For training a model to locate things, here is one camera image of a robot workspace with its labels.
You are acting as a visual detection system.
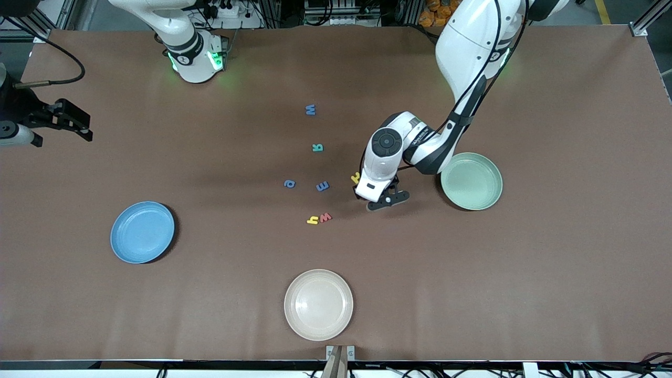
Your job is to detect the metal camera pole bracket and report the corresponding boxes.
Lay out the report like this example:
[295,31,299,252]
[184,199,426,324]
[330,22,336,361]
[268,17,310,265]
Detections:
[325,345,355,378]

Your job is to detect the black red cable bundle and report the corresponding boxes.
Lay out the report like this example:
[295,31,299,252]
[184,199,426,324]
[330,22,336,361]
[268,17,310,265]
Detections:
[570,352,672,378]

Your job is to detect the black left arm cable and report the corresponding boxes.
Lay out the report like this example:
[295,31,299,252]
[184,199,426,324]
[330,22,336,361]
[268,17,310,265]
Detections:
[360,0,528,182]

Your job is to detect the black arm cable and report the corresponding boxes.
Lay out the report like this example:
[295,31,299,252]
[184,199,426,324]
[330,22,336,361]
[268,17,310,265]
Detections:
[0,16,86,87]
[360,0,528,182]

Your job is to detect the white power strip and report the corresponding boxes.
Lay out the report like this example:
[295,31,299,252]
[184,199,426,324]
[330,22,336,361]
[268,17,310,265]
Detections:
[202,0,263,29]

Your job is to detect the green plate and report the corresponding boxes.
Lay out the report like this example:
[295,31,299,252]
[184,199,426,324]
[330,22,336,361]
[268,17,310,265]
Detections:
[440,152,503,211]

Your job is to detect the beige plate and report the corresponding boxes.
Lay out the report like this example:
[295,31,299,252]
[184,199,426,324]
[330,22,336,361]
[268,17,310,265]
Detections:
[284,269,354,342]

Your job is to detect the aluminium frame profile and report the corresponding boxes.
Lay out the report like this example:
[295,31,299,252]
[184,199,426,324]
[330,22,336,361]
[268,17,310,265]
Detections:
[630,0,672,37]
[0,10,71,44]

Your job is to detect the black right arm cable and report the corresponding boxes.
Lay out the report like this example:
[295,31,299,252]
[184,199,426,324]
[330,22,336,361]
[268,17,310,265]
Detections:
[0,16,86,87]

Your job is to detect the brown table cover sheet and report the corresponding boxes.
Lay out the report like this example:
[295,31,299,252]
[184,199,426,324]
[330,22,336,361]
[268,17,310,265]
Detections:
[0,25,672,363]

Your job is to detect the orange bags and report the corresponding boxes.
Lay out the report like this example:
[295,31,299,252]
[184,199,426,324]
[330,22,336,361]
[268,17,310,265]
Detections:
[419,0,460,28]

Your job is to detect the blue plate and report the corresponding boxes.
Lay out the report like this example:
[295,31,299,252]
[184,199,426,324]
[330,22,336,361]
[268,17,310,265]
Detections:
[110,201,175,264]

